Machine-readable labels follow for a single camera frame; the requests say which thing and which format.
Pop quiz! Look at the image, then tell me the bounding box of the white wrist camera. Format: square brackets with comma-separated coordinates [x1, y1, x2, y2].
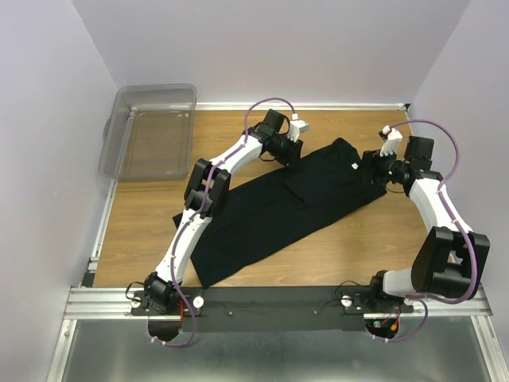
[379, 126, 402, 157]
[286, 113, 310, 142]

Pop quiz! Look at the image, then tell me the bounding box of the aluminium frame rail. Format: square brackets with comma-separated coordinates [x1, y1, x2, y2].
[65, 283, 495, 319]

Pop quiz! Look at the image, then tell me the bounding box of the clear plastic bin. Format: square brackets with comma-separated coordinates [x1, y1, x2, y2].
[99, 84, 196, 181]

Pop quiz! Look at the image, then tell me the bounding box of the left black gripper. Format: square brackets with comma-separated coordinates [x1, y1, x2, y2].
[270, 134, 302, 171]

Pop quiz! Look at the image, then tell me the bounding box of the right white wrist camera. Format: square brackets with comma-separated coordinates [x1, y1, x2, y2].
[379, 126, 402, 157]

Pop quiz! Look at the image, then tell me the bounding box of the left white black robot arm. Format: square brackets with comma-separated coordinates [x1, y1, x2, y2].
[126, 109, 309, 314]

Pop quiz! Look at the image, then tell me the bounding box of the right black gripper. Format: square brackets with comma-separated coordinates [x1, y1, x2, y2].
[348, 147, 408, 185]

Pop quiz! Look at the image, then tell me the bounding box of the black t shirt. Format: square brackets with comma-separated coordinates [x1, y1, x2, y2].
[191, 138, 387, 288]

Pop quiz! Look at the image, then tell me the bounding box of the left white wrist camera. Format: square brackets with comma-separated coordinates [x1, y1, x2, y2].
[286, 113, 310, 142]

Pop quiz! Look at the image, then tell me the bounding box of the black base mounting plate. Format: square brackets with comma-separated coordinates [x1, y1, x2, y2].
[126, 285, 412, 337]

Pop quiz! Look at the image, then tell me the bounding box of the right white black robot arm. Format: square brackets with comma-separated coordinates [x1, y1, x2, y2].
[362, 128, 490, 312]

